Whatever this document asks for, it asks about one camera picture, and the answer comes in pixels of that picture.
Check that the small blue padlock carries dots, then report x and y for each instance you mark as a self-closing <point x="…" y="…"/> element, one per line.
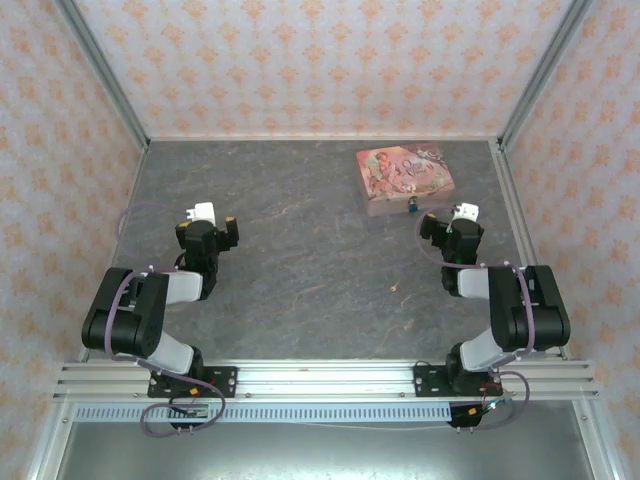
<point x="413" y="205"/>

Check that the pink decorated wooden box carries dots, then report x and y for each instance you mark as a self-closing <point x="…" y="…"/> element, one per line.
<point x="405" y="172"/>

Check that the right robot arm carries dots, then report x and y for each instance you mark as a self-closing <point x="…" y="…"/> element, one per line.
<point x="525" y="310"/>

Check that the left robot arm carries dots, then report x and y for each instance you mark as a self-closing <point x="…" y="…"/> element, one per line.
<point x="135" y="310"/>

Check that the small electronics board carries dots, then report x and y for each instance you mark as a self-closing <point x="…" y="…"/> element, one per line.
<point x="194" y="411"/>

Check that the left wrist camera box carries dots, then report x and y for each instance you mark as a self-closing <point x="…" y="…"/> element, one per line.
<point x="202" y="211"/>

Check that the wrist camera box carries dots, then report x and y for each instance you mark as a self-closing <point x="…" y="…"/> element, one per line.
<point x="202" y="211"/>
<point x="467" y="211"/>

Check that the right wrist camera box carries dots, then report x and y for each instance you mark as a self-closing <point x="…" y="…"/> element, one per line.
<point x="467" y="211"/>

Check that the aluminium side rail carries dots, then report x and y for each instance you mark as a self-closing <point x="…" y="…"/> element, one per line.
<point x="517" y="215"/>

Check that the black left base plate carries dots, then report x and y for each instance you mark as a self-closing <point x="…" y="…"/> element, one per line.
<point x="220" y="382"/>

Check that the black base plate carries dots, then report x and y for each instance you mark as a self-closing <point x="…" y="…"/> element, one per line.
<point x="430" y="382"/>
<point x="220" y="382"/>

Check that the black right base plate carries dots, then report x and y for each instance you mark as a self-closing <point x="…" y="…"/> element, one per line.
<point x="430" y="382"/>

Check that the aluminium mounting rail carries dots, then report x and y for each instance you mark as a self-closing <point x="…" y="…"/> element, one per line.
<point x="325" y="380"/>

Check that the aluminium frame post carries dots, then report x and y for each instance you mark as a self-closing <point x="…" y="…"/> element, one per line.
<point x="102" y="75"/>
<point x="545" y="75"/>

